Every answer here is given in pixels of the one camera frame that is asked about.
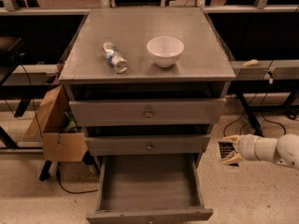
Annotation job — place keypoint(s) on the white ceramic bowl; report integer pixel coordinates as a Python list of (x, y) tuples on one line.
[(165, 50)]

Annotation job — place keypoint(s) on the black table leg right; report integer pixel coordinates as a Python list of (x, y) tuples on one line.
[(254, 123)]

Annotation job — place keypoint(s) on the black rxbar chocolate bar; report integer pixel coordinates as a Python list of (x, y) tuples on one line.
[(225, 148)]

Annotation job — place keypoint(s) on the brown cardboard box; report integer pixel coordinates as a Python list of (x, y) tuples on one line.
[(49, 127)]

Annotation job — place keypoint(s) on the grey top drawer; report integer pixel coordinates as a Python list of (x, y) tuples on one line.
[(147, 112)]

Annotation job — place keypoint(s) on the yellow foam piece on rail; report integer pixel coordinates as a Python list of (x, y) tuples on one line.
[(250, 63)]

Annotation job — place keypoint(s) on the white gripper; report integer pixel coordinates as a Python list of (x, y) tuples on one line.
[(248, 147)]

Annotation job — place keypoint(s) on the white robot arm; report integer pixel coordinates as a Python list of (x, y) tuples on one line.
[(283, 151)]

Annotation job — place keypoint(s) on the grey drawer cabinet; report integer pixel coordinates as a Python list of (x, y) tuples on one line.
[(202, 71)]

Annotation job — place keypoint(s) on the grey open bottom drawer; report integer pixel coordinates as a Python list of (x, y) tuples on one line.
[(149, 189)]

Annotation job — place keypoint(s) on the grey middle drawer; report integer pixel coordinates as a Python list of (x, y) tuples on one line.
[(147, 144)]

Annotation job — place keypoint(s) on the clear plastic water bottle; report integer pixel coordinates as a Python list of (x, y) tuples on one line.
[(114, 57)]

